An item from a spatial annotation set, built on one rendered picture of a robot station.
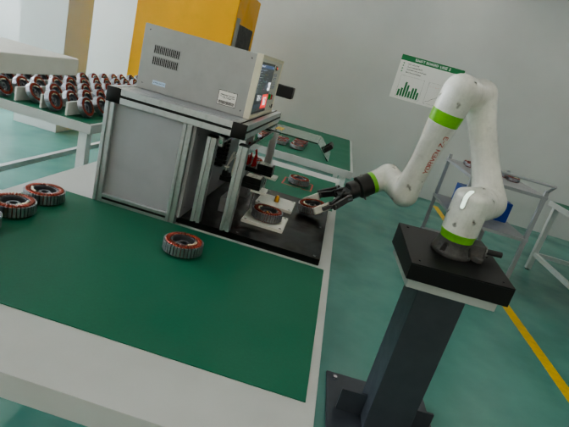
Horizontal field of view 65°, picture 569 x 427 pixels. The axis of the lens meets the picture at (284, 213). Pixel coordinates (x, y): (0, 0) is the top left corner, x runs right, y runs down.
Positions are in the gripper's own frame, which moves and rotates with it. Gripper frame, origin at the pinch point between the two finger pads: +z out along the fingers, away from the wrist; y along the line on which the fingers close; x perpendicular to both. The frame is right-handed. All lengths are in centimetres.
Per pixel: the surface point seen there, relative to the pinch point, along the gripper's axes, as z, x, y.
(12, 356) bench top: 79, 38, -90
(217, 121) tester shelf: 29, 50, -27
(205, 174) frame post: 38, 35, -25
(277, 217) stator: 18.8, 10.5, -20.8
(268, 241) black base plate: 25.8, 9.7, -33.8
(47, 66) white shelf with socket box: 59, 77, -62
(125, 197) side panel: 64, 33, -16
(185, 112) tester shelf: 37, 55, -23
